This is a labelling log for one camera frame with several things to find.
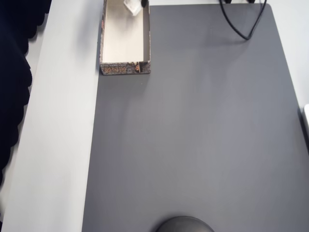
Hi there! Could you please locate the white rectangular block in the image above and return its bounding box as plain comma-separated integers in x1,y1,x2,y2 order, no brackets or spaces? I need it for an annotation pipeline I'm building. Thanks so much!
123,0,142,16

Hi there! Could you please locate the bark patterned cardboard box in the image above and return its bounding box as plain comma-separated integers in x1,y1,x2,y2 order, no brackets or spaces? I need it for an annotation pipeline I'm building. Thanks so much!
99,0,152,76

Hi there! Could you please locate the grey desk mat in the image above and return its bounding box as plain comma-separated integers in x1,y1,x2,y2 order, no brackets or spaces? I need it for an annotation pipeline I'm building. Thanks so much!
81,3,309,232

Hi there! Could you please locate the dark blue curtain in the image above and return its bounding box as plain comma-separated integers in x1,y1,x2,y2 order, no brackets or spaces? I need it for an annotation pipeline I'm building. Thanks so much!
0,0,53,193

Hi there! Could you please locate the black round base stand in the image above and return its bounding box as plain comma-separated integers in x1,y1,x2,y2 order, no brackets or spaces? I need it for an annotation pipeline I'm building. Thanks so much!
154,216,215,232

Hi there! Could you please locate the black camera cable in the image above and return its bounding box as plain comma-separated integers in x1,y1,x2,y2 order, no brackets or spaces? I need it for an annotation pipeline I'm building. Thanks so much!
218,0,268,41

